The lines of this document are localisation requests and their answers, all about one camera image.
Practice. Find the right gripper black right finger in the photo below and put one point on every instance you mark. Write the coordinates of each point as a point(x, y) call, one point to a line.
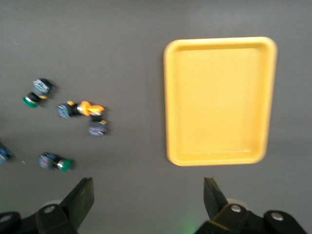
point(214, 200)

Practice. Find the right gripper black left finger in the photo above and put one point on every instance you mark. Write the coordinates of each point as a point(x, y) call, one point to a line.
point(78, 202)

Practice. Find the yellow push button switch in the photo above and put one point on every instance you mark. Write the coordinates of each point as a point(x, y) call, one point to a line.
point(97, 129)
point(64, 111)

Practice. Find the red push button switch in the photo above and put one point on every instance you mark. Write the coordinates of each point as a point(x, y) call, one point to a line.
point(3, 154)

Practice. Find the yellow plastic tray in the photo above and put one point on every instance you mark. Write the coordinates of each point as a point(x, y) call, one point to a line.
point(219, 102)

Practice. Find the green push button switch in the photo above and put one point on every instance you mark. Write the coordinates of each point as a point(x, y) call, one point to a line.
point(46, 161)
point(41, 87)

